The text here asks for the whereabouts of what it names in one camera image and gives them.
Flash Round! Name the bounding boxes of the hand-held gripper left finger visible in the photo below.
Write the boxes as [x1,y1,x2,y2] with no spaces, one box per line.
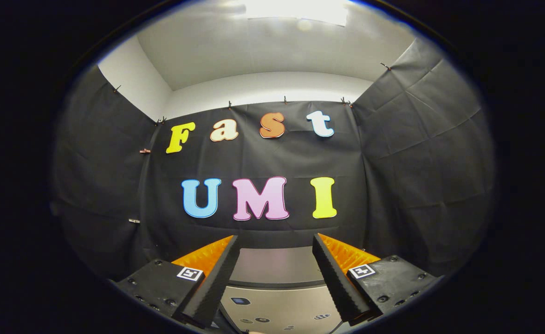
[114,234,240,329]

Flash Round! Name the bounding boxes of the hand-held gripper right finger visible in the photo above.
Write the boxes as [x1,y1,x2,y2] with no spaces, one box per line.
[311,233,443,326]

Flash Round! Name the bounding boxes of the beige cabinet with dark top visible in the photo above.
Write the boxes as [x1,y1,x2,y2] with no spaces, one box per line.
[219,246,348,334]

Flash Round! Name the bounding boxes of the black backdrop cloth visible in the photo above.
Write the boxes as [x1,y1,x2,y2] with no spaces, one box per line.
[50,37,496,280]

